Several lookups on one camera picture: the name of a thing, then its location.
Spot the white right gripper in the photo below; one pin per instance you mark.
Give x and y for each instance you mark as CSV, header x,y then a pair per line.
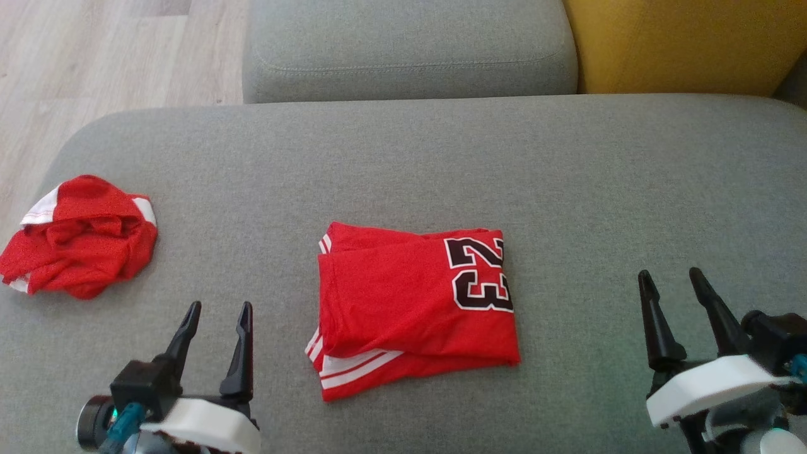
x,y
712,384

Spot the yellow sofa cushion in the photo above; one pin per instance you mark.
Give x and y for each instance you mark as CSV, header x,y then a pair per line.
x,y
681,41

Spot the grey sofa seat cushion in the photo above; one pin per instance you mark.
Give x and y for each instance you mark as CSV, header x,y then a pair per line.
x,y
441,164

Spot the red shorts with white band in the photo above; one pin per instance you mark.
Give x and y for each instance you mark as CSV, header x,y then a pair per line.
x,y
82,246

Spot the red jersey with number 23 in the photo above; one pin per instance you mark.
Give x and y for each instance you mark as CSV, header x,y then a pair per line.
x,y
403,302

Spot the grey sofa back cushion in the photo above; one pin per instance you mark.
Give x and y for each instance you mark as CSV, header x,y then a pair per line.
x,y
410,44

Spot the small grey sofa cushion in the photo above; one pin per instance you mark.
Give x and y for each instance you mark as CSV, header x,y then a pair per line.
x,y
794,85

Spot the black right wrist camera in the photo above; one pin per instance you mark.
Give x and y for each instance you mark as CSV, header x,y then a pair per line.
x,y
775,337

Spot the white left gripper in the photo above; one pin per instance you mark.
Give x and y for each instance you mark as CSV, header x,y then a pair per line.
x,y
208,425

